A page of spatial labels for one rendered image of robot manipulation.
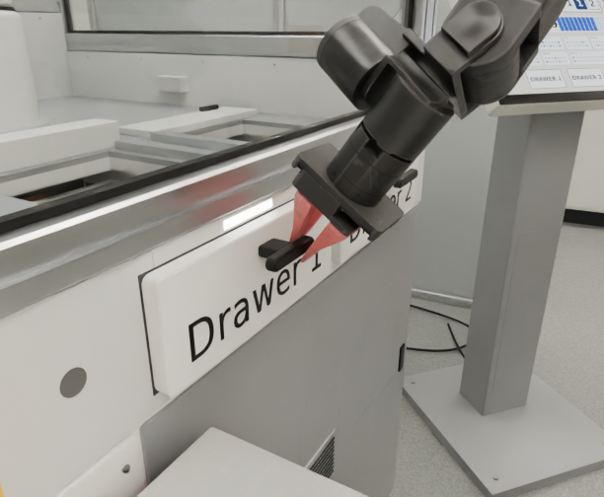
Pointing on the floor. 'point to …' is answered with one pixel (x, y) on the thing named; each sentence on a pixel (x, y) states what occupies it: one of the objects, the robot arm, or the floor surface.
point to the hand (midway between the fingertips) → (301, 248)
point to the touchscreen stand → (515, 328)
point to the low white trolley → (239, 473)
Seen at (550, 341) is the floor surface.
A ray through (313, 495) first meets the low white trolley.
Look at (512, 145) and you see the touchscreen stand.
